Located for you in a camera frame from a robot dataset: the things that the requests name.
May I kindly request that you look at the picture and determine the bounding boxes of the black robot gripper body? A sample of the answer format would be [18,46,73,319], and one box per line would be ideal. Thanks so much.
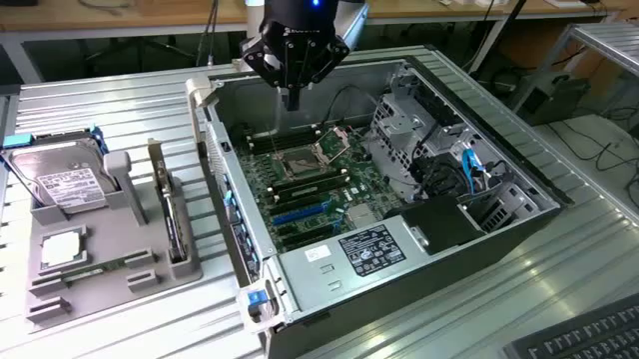
[262,0,342,52]

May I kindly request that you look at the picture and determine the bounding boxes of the graphics card with metal bracket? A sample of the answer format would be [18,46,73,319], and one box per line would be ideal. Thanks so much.
[146,137,194,263]

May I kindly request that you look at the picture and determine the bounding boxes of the black RAM slots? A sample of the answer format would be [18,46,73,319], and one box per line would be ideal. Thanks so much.
[246,129,321,156]

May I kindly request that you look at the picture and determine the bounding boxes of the metal socket cover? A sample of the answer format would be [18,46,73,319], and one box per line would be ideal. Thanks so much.
[313,126,354,165]

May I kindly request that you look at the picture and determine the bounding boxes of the metal disk bay cage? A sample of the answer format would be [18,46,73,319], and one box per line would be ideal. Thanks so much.
[369,91,469,177]

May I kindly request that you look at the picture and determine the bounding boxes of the CPU socket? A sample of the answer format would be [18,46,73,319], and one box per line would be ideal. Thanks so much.
[279,148,329,179]

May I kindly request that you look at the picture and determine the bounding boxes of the black installed RAM stick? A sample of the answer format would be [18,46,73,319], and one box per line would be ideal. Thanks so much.
[273,168,351,201]

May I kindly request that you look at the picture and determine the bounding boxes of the blue expansion slot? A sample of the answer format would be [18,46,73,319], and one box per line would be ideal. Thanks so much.
[271,203,331,226]

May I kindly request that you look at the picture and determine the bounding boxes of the silver chipset heat sink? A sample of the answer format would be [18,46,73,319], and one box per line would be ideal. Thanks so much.
[346,205,379,230]

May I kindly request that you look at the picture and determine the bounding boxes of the green motherboard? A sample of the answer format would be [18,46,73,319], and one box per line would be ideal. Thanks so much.
[235,125,415,250]

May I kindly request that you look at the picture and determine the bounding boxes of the black computer tower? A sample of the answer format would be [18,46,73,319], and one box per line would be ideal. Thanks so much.
[517,73,594,127]

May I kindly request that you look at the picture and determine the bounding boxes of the black plastic air shroud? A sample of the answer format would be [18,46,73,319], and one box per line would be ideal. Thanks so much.
[383,194,486,257]

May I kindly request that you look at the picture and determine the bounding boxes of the silver hard disk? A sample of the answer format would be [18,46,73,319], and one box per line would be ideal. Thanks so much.
[9,137,114,215]

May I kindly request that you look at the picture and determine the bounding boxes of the grey power supply unit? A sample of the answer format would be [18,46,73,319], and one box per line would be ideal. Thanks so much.
[277,215,432,313]

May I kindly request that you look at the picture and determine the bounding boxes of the aluminium slat table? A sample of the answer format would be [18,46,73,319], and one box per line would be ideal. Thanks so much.
[537,22,639,124]

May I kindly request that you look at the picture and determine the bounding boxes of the open black PC case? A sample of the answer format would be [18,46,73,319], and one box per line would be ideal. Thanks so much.
[185,44,576,359]

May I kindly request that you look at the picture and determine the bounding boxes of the grey parts rack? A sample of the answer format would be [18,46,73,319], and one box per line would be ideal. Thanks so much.
[25,150,205,334]

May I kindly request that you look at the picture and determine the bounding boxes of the blue case latch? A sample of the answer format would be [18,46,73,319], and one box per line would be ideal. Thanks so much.
[246,289,269,311]

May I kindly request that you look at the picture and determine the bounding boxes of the silver CPU chip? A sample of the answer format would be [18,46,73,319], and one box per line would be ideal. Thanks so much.
[41,235,85,267]

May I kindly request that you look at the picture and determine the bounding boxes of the green RAM stick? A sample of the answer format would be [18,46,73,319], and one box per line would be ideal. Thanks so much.
[38,257,130,280]

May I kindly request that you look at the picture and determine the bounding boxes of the black keyboard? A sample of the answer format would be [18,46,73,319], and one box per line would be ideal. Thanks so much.
[502,295,639,359]

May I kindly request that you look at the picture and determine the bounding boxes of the wooden desk with grey frame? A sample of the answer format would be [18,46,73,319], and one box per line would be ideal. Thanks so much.
[0,0,626,85]

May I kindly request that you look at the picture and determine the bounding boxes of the blue disk bracket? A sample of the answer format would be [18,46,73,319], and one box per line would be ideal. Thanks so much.
[0,126,113,173]

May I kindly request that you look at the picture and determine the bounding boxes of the blue SATA wire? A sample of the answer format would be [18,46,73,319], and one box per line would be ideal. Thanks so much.
[462,148,494,195]

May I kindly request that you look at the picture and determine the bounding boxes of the black cables on side table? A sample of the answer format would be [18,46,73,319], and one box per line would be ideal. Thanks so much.
[549,108,639,180]

